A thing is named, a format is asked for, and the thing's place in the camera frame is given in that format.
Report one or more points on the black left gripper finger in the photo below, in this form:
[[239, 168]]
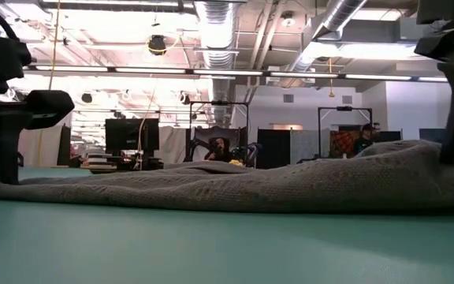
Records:
[[4, 158]]

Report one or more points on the grey towel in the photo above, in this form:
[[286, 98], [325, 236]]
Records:
[[250, 185]]

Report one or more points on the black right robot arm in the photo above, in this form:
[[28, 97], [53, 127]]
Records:
[[447, 10]]

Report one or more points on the black monitor on stand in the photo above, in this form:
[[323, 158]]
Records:
[[432, 135]]

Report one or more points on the large dark screen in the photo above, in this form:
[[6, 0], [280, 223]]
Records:
[[388, 136]]

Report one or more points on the person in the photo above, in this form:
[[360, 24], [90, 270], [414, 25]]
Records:
[[363, 142], [218, 150]]

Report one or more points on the orange patterned board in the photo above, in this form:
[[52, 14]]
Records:
[[343, 144]]

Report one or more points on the grey partition panel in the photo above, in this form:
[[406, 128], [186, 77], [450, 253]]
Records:
[[304, 146]]

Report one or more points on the black partition panel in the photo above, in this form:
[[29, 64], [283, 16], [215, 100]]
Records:
[[273, 148]]

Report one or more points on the long ceiling light strip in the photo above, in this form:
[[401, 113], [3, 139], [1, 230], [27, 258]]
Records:
[[227, 72]]

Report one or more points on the green table mat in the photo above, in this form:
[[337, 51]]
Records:
[[211, 244]]

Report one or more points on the yellow toy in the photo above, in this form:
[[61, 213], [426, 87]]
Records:
[[236, 162]]

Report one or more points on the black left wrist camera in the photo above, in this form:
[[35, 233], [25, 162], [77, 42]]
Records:
[[49, 108]]

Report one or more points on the round silver air duct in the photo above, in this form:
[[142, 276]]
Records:
[[217, 39], [329, 23]]

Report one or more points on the black ceiling dome camera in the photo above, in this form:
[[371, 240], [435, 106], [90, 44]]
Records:
[[157, 45]]

